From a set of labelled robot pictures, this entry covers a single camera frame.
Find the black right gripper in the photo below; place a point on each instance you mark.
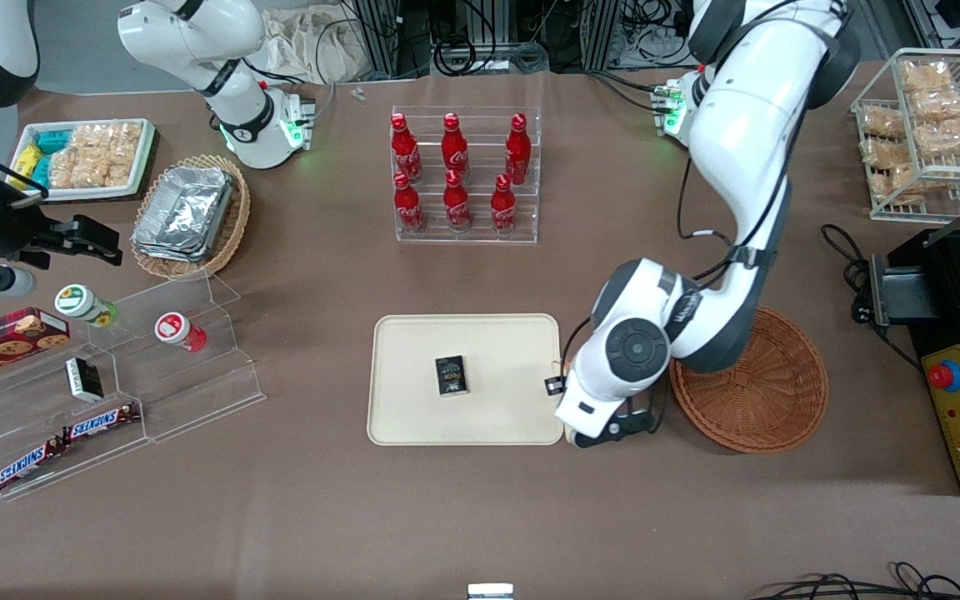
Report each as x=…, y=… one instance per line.
x=7, y=234

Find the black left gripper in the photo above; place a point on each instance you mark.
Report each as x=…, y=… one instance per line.
x=554, y=386

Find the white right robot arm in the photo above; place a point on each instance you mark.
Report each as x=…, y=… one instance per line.
x=197, y=33

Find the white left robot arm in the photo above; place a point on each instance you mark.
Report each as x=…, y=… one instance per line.
x=738, y=142

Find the aluminium foil tray stack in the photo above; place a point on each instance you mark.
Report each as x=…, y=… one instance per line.
x=184, y=212

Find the white snack tray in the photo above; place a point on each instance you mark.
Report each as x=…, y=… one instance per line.
x=147, y=154

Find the light oval wicker basket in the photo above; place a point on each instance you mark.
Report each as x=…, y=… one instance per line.
x=234, y=225

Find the brown wicker basket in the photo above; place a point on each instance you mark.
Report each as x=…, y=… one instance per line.
x=772, y=400

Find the beige rectangular tray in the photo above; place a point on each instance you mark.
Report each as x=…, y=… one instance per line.
x=413, y=400

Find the green lidded cup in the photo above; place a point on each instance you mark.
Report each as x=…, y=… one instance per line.
x=80, y=302

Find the rice cracker pack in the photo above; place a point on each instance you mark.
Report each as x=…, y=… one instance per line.
x=80, y=162
x=126, y=150

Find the yellow snack pack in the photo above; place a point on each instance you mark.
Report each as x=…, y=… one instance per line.
x=26, y=161

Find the teal snack pack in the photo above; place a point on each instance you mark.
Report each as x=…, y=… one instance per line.
x=53, y=141

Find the red lidded cup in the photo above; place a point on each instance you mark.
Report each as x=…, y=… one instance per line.
x=176, y=329

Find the red cookie box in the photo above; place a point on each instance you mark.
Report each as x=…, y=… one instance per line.
x=5, y=342

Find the black and white small box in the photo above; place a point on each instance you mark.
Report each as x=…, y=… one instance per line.
x=84, y=379

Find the small black packet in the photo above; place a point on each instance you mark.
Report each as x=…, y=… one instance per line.
x=452, y=376

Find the Snickers bar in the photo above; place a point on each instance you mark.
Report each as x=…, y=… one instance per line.
x=26, y=465
x=101, y=422

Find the clear acrylic step shelf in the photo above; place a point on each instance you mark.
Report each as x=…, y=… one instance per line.
x=197, y=392

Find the clear acrylic bottle rack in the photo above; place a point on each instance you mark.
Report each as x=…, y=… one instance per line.
x=480, y=229

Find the red cola bottle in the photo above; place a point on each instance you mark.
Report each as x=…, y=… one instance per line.
x=503, y=210
x=454, y=148
x=457, y=207
x=406, y=150
x=517, y=152
x=407, y=208

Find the white cloth bag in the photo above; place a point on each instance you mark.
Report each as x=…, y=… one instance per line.
x=305, y=46

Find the black plug block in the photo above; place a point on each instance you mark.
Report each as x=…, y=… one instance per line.
x=860, y=292

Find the black appliance box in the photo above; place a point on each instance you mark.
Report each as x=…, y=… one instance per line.
x=947, y=292

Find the fried snack bag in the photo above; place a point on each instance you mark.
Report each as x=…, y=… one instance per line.
x=882, y=122
x=897, y=185
x=884, y=154
x=947, y=137
x=923, y=75
x=942, y=104

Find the white edge bracket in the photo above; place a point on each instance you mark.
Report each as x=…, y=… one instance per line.
x=490, y=592

